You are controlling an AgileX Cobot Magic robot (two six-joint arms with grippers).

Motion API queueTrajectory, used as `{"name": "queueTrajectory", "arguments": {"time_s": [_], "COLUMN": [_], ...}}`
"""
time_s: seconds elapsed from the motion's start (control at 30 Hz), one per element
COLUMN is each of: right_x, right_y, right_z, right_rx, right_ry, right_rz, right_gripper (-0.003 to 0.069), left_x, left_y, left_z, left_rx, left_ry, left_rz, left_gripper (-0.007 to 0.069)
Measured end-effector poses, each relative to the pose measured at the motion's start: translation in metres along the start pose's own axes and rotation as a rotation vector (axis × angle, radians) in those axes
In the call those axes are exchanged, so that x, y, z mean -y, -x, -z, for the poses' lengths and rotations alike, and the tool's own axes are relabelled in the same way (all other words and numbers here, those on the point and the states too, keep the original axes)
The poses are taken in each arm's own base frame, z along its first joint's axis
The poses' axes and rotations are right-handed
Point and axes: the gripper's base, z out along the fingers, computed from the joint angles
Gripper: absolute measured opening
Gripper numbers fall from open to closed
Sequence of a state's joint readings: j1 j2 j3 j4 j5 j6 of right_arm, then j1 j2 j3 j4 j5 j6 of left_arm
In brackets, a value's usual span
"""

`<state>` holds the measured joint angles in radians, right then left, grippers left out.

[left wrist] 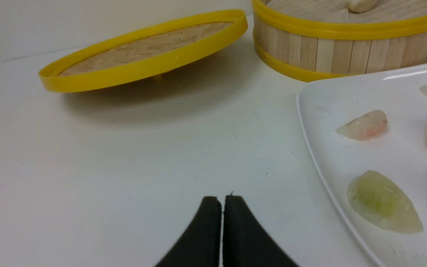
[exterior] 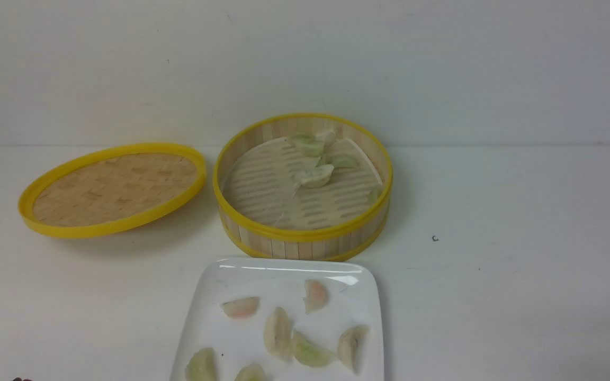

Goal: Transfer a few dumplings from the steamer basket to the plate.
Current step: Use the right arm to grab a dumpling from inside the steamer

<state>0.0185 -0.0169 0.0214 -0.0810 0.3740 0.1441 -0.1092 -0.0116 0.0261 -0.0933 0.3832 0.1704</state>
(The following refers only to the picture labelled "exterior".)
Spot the pink dumpling plate top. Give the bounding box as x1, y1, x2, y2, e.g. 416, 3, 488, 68
303, 279, 329, 314

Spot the pink dumpling plate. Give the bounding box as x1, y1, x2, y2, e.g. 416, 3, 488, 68
303, 279, 329, 314
220, 296, 261, 319

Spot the white square plate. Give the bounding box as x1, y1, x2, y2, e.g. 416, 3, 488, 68
169, 258, 387, 380

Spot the pink dumpling plate left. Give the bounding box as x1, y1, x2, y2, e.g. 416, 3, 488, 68
220, 296, 261, 319

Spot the beige dumpling plate centre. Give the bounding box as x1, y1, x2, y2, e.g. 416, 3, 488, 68
263, 306, 291, 362

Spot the beige dumpling plate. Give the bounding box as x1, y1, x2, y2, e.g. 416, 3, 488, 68
337, 324, 370, 374
263, 306, 291, 362

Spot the beige dumpling plate right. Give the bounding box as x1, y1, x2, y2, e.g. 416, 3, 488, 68
337, 324, 370, 374

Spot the green dumpling plate centre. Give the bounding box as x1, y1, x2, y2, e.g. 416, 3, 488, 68
291, 330, 336, 368

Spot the pale dumpling plate bottom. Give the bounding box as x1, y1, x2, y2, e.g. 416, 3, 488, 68
234, 362, 266, 381

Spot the green dumpling plate bottom-left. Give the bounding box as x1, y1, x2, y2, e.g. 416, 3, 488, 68
185, 347, 218, 381

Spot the yellow-rimmed bamboo steamer basket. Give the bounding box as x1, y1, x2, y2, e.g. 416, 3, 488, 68
212, 113, 393, 262

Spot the white dumpling steamer centre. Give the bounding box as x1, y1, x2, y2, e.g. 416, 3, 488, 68
294, 164, 336, 188

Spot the white mesh steamer liner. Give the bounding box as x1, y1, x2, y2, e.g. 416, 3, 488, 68
220, 138, 382, 231

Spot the pale green dumpling back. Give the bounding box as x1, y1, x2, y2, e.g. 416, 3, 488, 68
287, 131, 337, 158

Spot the yellow-rimmed bamboo steamer lid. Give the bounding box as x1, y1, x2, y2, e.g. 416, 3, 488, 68
17, 142, 207, 239

